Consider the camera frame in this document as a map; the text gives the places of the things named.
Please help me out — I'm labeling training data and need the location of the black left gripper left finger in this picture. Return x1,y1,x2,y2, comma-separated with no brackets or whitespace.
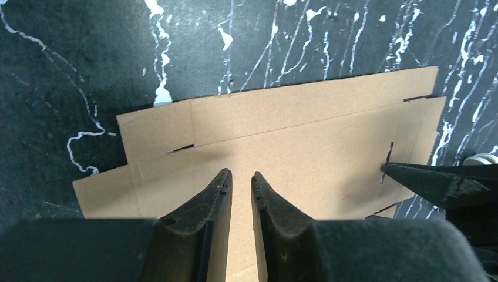
1,169,233,281

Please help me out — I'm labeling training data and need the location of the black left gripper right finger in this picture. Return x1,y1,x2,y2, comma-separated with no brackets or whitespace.
251,172,489,281

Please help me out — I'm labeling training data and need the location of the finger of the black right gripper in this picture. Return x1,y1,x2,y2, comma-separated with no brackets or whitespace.
445,202,497,281
381,162,497,210

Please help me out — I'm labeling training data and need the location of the brown cardboard box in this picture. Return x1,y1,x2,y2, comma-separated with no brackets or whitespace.
73,66,446,281

